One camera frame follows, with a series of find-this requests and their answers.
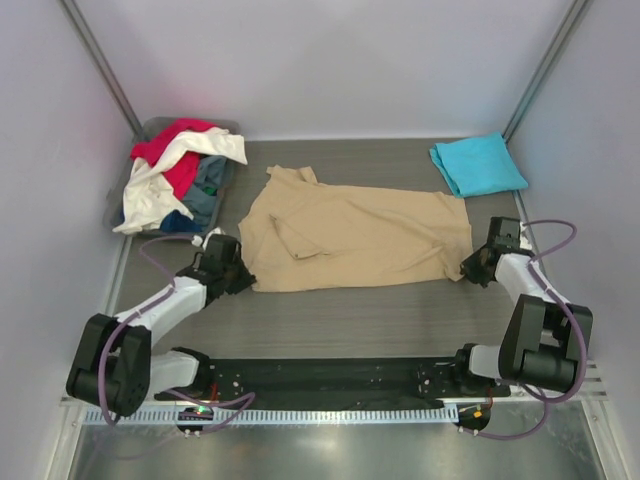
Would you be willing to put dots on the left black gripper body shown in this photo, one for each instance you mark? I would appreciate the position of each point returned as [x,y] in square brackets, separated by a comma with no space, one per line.
[232,276]

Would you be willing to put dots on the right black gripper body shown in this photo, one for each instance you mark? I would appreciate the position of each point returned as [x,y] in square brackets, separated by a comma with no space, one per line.
[472,266]

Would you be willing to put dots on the beige t shirt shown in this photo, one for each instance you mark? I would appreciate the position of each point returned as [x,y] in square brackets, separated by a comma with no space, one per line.
[301,234]

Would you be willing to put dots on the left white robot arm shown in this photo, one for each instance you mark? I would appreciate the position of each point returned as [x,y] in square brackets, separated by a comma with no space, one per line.
[114,368]

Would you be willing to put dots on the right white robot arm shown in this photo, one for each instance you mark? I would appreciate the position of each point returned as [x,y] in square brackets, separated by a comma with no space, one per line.
[546,339]

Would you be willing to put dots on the dark blue t shirt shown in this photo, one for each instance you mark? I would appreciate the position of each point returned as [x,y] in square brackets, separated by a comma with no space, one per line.
[176,222]

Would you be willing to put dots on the grey blue t shirt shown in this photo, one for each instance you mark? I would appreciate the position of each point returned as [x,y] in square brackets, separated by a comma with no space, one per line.
[209,173]

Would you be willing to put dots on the cream white t shirt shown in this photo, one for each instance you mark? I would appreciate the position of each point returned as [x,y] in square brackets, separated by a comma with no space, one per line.
[148,196]

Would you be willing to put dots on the folded cyan t shirt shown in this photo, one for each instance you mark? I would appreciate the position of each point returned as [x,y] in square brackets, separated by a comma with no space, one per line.
[477,166]

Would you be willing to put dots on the grey plastic bin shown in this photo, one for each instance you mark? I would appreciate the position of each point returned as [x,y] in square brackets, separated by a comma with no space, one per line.
[114,214]

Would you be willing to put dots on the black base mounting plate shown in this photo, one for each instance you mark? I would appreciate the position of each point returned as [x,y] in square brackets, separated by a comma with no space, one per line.
[424,378]

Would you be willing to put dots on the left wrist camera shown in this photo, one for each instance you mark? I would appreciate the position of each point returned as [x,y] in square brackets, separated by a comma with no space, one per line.
[220,251]

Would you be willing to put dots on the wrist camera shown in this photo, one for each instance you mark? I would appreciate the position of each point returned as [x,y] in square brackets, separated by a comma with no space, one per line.
[220,251]
[504,234]

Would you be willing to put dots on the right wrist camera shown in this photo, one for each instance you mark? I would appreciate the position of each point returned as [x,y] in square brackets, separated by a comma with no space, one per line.
[504,234]

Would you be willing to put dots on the slotted cable duct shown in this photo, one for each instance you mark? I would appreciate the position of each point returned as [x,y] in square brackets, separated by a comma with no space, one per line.
[181,415]

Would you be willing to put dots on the right aluminium frame post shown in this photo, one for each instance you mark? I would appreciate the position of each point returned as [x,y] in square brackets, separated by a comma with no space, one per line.
[560,40]

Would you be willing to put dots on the aluminium frame post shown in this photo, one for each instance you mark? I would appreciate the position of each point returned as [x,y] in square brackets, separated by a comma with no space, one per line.
[560,40]
[97,56]

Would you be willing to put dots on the left aluminium frame post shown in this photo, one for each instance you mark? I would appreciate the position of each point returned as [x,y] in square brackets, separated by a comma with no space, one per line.
[97,56]

